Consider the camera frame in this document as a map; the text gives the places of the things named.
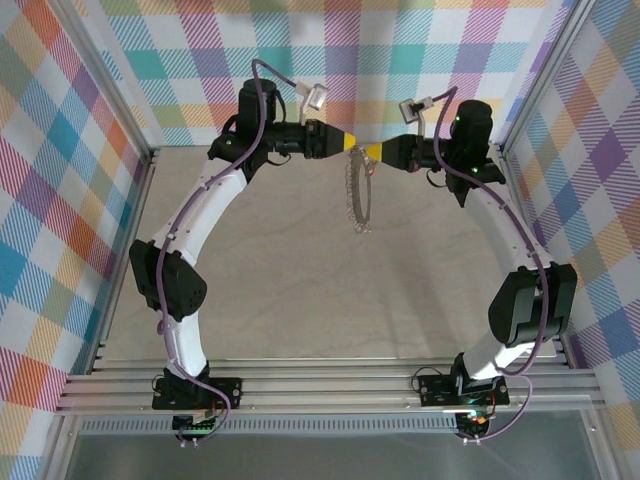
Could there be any large metal keyring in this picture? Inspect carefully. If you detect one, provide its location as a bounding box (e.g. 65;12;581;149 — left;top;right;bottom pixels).
343;145;375;235

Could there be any right circuit board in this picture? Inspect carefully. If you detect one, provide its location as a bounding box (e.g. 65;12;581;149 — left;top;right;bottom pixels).
455;408;497;432

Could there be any circuit board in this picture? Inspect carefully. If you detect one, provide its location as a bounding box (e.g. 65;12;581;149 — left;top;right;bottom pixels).
455;408;497;432
171;413;221;435

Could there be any left circuit board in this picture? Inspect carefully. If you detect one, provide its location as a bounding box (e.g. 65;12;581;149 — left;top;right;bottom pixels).
171;413;221;435

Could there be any grey metal sheet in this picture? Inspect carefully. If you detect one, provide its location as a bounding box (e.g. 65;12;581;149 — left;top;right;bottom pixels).
64;407;601;480

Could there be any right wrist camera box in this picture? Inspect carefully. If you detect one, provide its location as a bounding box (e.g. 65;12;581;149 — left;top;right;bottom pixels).
398;97;435;139

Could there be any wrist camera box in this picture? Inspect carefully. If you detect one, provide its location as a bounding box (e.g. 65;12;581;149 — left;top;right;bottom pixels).
297;82;330;124
398;97;435;139

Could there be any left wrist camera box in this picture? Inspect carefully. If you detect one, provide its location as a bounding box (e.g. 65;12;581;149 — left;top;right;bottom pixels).
297;82;330;124

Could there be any right upright aluminium post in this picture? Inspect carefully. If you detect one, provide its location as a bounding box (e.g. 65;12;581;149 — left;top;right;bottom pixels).
497;0;591;156

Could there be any upright aluminium post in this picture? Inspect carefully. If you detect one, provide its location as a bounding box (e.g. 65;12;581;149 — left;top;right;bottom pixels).
62;0;157;156
497;0;591;156

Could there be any left aluminium side rail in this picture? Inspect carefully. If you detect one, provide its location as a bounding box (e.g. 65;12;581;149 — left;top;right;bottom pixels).
85;147;161;376

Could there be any aluminium side rail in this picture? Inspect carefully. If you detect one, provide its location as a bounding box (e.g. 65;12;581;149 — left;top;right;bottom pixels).
497;144;576;371
85;147;161;376

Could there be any left upright aluminium post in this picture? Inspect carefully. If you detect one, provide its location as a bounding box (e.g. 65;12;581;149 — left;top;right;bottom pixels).
62;0;157;156

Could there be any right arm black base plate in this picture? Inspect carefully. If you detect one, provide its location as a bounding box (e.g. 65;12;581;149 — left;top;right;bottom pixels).
417;373;511;409

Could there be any right aluminium side rail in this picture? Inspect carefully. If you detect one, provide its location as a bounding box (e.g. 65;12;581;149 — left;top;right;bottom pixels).
497;144;576;371

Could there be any aluminium rail beam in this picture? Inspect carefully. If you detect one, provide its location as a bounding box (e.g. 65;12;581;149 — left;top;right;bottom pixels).
54;357;609;416

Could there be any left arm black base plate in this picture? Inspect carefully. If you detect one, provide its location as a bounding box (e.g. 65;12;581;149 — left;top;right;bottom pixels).
151;377;245;412

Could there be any slotted grey cable duct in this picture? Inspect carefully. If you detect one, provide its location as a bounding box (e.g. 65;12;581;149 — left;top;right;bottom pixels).
79;418;461;435

